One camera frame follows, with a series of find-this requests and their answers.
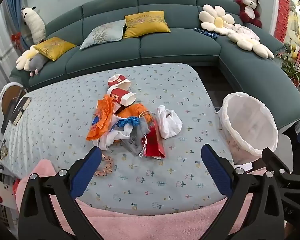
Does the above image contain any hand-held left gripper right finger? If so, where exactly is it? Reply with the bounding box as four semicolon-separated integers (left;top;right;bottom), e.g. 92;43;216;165
201;145;287;240

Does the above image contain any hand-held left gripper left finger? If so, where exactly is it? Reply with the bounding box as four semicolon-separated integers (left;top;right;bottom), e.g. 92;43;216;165
18;146;105;240

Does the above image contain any trash bin with white liner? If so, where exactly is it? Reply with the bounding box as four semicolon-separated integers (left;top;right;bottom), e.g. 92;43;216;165
217;92;279;165

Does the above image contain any orange plastic bag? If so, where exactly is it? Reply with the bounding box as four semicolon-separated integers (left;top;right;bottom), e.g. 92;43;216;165
86;94;120;141
119;102;153;120

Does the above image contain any grey cloth bag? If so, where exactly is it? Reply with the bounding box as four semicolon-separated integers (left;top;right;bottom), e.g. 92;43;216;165
120;119;152;157

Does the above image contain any white cloth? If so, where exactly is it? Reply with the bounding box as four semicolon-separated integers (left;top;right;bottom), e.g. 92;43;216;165
98;115;134;151

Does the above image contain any green potted plant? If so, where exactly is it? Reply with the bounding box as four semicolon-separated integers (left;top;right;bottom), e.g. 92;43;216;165
280;44;300;89

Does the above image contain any blue crumpled wrapper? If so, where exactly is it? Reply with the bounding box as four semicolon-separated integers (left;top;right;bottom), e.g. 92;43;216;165
115;116;140;129

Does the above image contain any white plastic bag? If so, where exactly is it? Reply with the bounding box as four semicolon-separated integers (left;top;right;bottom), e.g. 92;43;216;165
155;105;183;139

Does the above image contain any red paper bag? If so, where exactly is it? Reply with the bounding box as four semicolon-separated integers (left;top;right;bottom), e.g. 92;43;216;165
142;119;167;159

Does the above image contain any red white paper cup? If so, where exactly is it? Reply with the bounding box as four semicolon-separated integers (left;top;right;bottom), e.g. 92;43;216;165
107;85;137;106
107;74;131;90

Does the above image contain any pink fluffy blanket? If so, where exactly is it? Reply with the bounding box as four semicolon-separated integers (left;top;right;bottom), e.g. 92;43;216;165
15;159;288;240

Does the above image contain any white red-dotted bag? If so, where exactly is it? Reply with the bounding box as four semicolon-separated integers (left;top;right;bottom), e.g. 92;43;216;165
0;179;19;210

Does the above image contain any dark hardcover book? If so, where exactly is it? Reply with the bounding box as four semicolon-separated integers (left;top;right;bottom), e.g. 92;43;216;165
11;96;32;126

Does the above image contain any floral tablecloth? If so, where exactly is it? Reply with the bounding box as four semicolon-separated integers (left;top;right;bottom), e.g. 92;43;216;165
0;62;237;217

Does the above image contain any white flower cushion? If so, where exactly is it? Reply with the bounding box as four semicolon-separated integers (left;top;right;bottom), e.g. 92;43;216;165
227;31;275;59
16;45;44;71
199;5;237;36

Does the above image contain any round wooden side table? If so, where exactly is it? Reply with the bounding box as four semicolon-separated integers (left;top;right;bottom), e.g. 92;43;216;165
0;82;32;135

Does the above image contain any grey plush toy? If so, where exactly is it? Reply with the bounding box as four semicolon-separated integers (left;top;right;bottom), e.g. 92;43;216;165
28;53;50;77

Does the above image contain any pale pink cloth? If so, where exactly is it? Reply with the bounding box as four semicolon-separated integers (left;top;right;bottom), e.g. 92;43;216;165
231;24;257;40

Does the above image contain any small yellow embroidered cushion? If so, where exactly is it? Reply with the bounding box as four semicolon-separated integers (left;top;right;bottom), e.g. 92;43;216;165
33;36;77;62

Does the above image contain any teal sectional sofa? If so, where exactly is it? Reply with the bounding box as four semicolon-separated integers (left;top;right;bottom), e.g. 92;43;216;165
9;0;300;130

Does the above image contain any red teddy bear plush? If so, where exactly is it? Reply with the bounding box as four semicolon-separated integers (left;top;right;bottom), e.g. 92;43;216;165
236;0;262;28

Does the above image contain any blue patterned cloth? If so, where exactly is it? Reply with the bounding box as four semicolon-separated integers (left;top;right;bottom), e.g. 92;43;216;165
194;27;219;40

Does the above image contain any light blue embroidered cushion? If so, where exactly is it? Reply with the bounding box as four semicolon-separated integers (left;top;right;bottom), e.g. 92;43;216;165
79;19;127;51

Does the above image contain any white sheer curtain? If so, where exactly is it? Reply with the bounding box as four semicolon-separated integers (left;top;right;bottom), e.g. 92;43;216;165
0;17;15;80

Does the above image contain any red curtain bow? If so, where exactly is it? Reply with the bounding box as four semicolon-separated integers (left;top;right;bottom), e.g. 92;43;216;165
11;32;22;49

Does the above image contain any long white plush toy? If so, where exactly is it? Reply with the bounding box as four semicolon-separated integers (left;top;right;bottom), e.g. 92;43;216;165
21;6;47;44

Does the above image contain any large yellow embroidered cushion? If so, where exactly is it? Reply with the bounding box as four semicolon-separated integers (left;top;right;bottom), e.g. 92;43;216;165
124;10;171;39

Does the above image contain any blue curtain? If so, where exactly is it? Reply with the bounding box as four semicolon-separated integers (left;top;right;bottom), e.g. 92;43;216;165
5;0;28;53

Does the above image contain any orange spotted string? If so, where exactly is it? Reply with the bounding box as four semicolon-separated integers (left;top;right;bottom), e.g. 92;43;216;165
95;154;115;177

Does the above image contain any red flower wall decoration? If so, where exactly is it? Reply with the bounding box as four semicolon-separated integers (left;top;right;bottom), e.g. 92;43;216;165
272;0;300;45

